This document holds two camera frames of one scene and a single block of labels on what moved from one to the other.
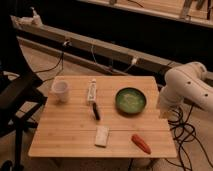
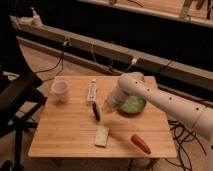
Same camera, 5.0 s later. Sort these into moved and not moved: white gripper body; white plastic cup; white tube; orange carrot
Moved: white gripper body
Not moved: orange carrot; white plastic cup; white tube
